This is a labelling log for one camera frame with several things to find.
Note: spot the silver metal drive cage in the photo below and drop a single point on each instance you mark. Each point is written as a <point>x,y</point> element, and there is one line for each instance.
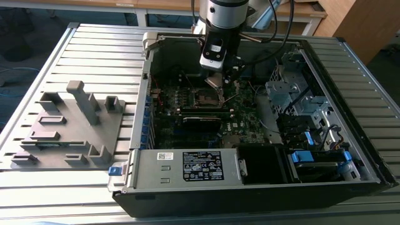
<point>279,90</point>

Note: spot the grey parts rack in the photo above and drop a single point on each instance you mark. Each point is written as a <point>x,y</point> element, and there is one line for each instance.
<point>78,140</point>

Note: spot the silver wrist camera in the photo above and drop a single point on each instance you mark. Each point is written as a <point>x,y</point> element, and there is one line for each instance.
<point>213,58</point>

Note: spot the wooden cabinet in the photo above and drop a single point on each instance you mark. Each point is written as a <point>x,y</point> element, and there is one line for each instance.
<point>359,23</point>

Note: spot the silver CPU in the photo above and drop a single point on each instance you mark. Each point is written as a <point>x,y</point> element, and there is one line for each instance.
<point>214,82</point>

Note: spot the black fan shroud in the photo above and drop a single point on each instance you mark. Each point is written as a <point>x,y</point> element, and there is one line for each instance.
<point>263,164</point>

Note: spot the dark office chair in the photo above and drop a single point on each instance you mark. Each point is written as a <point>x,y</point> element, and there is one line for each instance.
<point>15,37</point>

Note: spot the CPU socket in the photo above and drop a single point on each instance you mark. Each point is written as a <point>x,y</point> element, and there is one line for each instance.
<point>203,100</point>

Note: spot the hard disk in blue carrier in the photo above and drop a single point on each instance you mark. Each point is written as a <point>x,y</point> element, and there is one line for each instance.
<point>302,156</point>

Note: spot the green RAM stick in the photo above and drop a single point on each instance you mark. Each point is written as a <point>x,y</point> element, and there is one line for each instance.
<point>59,144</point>

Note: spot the grey power supply unit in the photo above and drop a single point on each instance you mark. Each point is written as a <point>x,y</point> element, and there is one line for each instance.
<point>150,173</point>

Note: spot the green motherboard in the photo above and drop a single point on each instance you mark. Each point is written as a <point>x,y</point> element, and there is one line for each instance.
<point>247,122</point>

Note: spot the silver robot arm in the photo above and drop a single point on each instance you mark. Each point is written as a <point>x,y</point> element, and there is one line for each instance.
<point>225,14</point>

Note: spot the black PC case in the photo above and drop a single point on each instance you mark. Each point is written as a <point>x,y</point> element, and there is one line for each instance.
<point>250,201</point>

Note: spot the black graphics card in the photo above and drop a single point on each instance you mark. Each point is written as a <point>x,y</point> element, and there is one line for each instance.
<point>202,125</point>

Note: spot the blue case latch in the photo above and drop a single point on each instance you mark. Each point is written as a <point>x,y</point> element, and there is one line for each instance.
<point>114,171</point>

